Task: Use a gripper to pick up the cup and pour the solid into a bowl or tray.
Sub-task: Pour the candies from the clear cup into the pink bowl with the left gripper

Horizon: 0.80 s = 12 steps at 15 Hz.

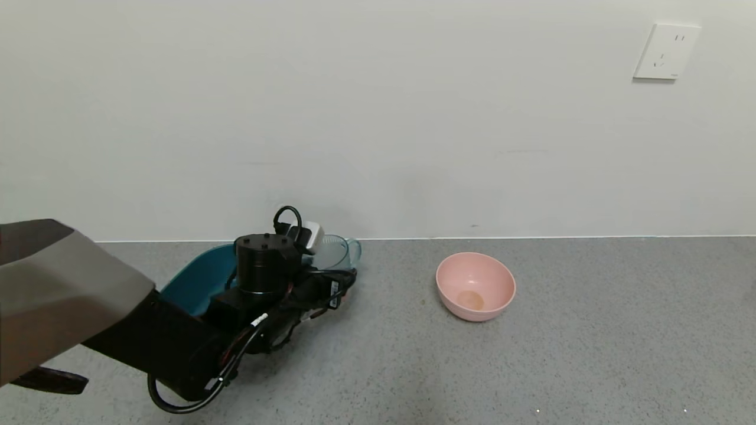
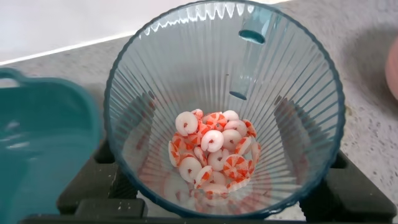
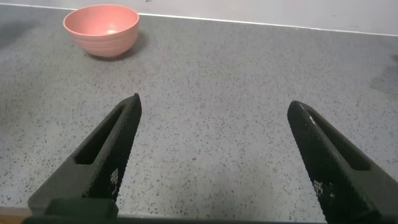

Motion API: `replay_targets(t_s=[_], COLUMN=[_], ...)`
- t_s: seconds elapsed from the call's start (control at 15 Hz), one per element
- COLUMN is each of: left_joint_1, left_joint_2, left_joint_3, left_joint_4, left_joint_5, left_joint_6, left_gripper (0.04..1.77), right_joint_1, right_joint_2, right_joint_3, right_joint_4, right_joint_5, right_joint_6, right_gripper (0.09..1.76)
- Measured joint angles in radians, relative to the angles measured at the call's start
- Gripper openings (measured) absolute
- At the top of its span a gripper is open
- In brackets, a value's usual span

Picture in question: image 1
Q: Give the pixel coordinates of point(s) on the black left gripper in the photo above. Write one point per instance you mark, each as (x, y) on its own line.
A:
(334, 292)

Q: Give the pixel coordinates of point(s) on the clear plastic measuring cup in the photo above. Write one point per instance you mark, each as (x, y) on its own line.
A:
(338, 251)

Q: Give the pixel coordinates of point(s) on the silver and black left arm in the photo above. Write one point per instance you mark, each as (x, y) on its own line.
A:
(71, 295)

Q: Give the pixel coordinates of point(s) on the pink ribbed bowl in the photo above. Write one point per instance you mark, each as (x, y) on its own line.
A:
(475, 289)

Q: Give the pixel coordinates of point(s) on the teal plastic tray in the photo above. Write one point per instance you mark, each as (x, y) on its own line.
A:
(198, 280)

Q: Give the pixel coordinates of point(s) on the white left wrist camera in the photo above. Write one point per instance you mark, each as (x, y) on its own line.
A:
(314, 235)

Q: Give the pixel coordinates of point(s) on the white wall socket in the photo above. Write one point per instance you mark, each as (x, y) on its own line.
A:
(666, 51)

